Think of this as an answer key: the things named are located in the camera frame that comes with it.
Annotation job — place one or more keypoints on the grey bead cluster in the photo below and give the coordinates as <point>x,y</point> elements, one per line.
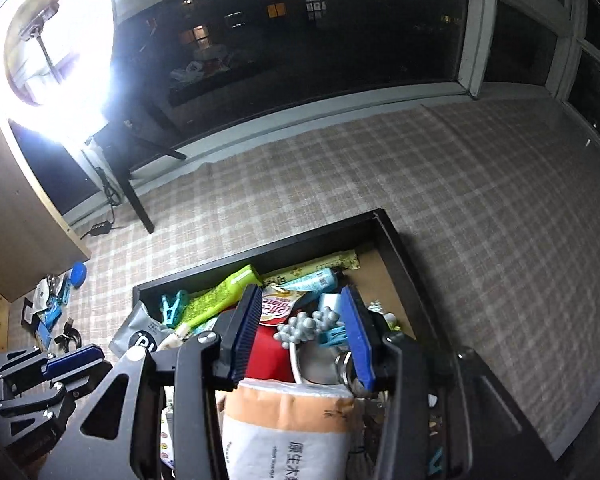
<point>300,327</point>

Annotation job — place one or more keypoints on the grey foil packet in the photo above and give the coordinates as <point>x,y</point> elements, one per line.
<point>140,332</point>

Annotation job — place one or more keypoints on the light blue tube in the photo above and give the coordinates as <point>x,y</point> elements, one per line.
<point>320,279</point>

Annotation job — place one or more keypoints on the brown white tissue pack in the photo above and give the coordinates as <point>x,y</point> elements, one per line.
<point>280,425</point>

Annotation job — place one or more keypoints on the white window frame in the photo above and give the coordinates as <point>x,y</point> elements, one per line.
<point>480,35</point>

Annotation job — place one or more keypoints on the blue round lid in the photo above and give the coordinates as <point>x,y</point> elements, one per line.
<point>79,275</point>

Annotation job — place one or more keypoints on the silver metal roll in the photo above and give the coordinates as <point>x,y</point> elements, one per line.
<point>344,365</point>

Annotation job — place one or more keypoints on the teal plastic clip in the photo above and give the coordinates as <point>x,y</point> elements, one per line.
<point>332,337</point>

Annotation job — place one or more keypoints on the white orange coffee sachet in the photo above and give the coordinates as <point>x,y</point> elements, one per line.
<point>280,305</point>

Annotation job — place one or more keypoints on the white sticker sheet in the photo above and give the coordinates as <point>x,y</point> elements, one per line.
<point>166,440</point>

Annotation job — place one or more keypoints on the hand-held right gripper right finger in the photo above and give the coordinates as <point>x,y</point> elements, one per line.
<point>357,345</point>

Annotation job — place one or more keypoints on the white bowl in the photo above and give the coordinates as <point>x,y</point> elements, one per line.
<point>320,365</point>

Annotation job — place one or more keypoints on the teal clothespin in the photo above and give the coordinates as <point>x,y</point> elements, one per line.
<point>172,307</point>

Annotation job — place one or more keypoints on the wooden cabinet panel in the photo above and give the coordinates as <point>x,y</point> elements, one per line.
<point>20,210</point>

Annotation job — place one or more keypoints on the black storage box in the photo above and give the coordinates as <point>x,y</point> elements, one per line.
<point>280,247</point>

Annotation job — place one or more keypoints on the yellow green stick packet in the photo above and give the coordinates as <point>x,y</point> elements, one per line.
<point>340,260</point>

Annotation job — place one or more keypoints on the white cream tube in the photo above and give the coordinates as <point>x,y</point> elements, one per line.
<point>190,330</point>

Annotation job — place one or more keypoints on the green tube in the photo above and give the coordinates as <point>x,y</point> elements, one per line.
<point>215,300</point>

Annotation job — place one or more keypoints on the red pouch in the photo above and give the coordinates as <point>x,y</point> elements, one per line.
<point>270,355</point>

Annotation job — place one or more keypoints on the blue wet wipe packet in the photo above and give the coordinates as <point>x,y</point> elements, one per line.
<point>51,316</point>

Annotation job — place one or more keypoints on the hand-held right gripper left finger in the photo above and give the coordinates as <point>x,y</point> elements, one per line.
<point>245,340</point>

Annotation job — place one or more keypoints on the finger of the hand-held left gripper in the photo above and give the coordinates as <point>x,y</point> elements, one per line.
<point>30,402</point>
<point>75,358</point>

